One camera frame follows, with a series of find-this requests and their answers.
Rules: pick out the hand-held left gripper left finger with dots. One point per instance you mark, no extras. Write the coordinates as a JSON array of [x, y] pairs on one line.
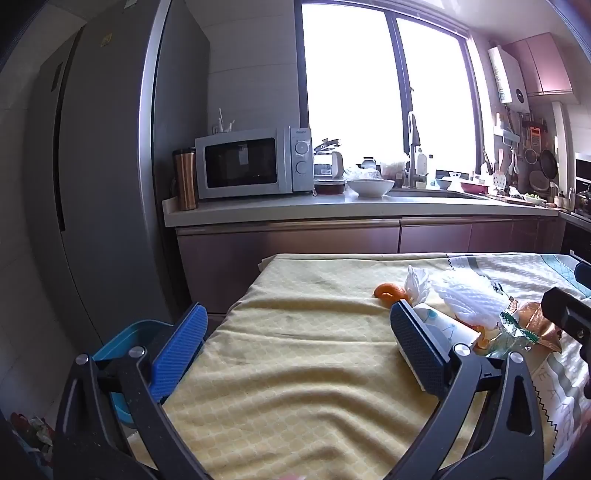
[[184, 346]]

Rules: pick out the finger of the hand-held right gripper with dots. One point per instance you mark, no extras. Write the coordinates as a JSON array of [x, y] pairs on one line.
[[584, 274], [568, 314]]

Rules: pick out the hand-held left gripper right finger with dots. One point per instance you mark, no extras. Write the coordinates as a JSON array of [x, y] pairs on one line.
[[418, 353]]

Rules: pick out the gold snack wrapper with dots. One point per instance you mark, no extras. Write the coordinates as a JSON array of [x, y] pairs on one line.
[[540, 327]]

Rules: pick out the white printed carton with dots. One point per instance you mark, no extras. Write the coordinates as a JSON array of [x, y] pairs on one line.
[[443, 325]]

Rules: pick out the large orange peel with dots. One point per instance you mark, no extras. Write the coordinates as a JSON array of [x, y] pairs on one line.
[[388, 291]]

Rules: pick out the blue plastic waste bin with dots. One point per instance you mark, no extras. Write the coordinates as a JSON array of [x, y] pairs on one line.
[[115, 341]]

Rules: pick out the white tissue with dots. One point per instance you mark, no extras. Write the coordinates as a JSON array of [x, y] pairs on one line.
[[418, 281]]

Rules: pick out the white foam fruit net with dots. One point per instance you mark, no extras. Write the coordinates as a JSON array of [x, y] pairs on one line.
[[466, 295]]

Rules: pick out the white teal printed cloth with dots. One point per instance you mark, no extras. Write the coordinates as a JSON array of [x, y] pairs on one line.
[[521, 272]]

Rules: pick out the green clear wrapper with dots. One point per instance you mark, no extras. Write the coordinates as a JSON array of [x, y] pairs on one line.
[[510, 339]]

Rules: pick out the wooden cutting board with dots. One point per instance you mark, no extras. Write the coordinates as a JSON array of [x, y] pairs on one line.
[[515, 200]]

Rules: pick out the hanging frying pan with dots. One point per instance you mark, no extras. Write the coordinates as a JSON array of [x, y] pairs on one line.
[[548, 164]]

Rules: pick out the yellow tablecloth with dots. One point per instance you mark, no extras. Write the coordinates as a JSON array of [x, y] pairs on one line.
[[300, 369]]

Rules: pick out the white spatula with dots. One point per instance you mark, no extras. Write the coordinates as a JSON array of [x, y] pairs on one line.
[[498, 177]]

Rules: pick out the red pan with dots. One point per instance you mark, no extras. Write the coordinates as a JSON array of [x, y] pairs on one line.
[[475, 187]]

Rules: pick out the kitchen counter cabinet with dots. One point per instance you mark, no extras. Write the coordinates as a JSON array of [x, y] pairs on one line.
[[286, 240]]

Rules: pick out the small white bowl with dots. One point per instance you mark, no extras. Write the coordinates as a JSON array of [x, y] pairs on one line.
[[445, 183]]

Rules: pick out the copper thermos cup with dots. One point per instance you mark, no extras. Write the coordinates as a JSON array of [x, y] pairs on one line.
[[185, 180]]

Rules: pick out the red packaging bag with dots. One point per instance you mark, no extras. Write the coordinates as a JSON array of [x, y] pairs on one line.
[[27, 429]]

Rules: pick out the steel faucet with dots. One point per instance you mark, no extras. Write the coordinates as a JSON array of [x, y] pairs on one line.
[[410, 170]]

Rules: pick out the white dispenser bottle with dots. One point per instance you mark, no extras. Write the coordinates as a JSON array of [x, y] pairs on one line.
[[421, 166]]

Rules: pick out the dark red bowl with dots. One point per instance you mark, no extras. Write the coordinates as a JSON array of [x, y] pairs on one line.
[[330, 187]]

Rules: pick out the white microwave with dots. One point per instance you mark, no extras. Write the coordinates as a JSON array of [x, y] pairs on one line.
[[240, 161]]

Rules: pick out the grey refrigerator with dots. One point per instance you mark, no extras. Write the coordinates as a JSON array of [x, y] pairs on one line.
[[106, 161]]

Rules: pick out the glass kettle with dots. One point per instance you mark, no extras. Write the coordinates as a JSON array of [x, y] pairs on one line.
[[328, 164]]

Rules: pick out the white water heater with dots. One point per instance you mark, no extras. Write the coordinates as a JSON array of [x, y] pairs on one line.
[[508, 78]]

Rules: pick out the small white ornament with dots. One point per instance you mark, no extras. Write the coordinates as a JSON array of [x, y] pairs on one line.
[[224, 124]]

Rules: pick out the kitchen window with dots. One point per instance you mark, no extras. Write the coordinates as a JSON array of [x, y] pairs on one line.
[[351, 83]]

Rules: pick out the pink wall cabinet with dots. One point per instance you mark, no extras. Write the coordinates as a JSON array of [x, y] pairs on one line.
[[540, 64]]

